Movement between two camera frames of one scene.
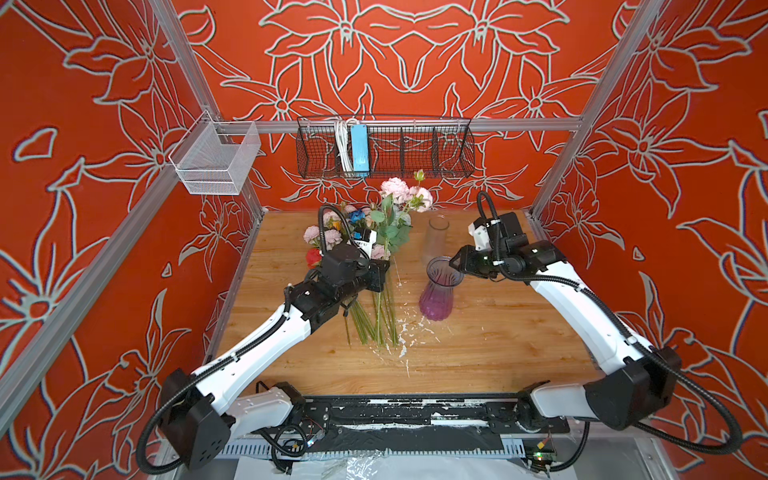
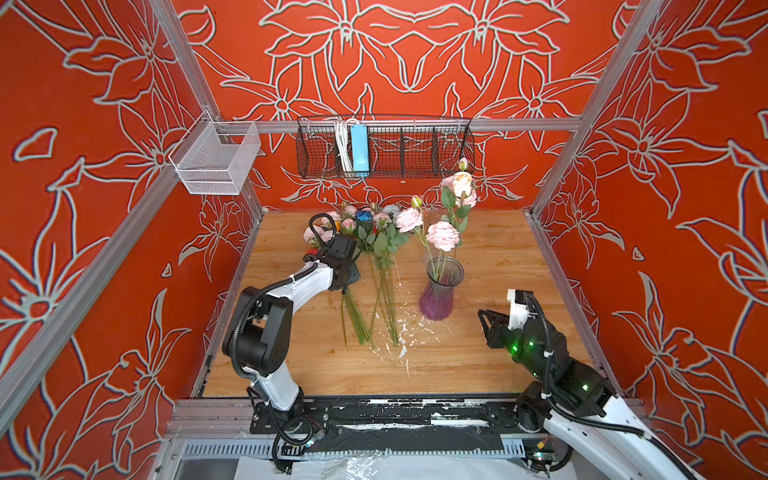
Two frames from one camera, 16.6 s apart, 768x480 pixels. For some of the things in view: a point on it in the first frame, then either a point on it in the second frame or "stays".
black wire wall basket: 398,147 stays
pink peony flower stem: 393,223 to 444,237
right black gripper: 465,262 to 499,323
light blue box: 360,147 stays
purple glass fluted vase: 437,299 stays
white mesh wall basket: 215,158 stays
